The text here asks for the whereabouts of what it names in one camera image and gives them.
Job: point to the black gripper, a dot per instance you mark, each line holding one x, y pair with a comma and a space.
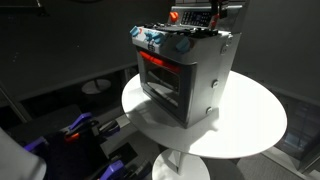
220, 4

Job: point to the grey toy stove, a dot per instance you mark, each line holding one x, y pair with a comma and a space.
196, 73

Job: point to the blue stove knob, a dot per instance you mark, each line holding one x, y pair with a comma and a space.
135, 31
156, 37
183, 44

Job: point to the orange stove knob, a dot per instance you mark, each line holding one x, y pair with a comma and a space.
174, 16

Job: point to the black spring clamp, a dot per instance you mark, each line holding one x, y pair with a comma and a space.
109, 127

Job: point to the purple clamp with orange trigger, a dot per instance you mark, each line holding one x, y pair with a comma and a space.
78, 124

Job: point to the light grey rounded housing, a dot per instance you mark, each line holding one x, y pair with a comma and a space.
18, 160

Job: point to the white table pedestal base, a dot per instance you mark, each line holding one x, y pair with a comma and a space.
181, 166

